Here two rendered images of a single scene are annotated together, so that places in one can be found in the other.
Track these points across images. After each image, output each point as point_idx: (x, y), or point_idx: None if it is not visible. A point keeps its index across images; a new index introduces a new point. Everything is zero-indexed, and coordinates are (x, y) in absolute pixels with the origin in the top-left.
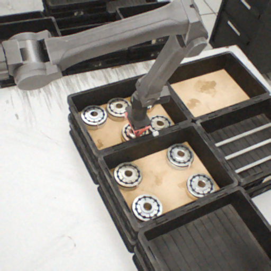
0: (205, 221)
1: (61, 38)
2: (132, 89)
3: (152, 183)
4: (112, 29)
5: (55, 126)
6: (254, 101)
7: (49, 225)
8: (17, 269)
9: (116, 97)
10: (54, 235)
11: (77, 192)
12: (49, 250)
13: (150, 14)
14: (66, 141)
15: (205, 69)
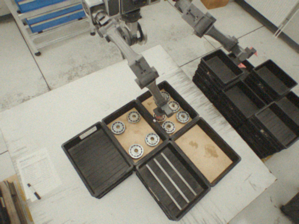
0: (118, 156)
1: (115, 30)
2: (187, 110)
3: (133, 129)
4: (120, 42)
5: None
6: (200, 175)
7: (113, 99)
8: (93, 93)
9: (179, 104)
10: (108, 102)
11: None
12: (102, 102)
13: (130, 50)
14: None
15: (222, 147)
